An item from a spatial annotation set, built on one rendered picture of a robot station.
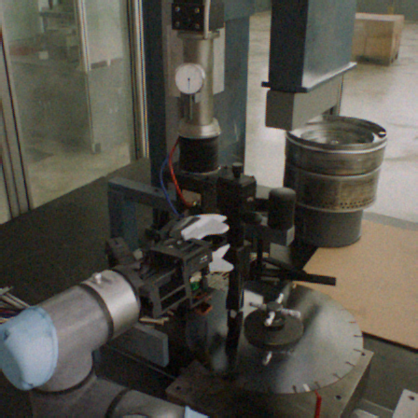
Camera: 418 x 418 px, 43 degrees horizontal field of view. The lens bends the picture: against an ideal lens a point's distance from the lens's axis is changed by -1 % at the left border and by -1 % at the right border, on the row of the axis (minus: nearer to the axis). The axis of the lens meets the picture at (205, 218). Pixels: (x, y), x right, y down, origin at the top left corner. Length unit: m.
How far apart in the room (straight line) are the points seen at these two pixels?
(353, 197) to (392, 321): 0.38
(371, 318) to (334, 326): 0.38
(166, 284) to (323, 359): 0.41
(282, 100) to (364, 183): 0.50
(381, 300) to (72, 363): 1.05
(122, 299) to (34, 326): 0.10
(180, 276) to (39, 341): 0.19
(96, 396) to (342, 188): 1.11
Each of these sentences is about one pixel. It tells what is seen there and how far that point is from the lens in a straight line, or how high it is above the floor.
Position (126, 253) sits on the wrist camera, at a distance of 0.71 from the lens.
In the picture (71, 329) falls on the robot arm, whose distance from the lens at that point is 0.58.
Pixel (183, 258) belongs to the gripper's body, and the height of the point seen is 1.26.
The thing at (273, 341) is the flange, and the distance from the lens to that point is 0.99.
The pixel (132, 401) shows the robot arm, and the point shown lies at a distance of 0.61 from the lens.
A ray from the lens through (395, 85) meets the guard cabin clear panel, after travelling 1.90.
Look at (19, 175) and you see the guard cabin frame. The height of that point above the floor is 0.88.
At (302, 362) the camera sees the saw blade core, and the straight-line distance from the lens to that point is 0.97.
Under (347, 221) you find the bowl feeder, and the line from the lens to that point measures 1.68.
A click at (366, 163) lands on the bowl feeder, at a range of 1.58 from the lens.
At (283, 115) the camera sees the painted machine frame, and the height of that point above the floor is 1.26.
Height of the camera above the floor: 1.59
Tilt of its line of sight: 27 degrees down
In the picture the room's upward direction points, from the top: straight up
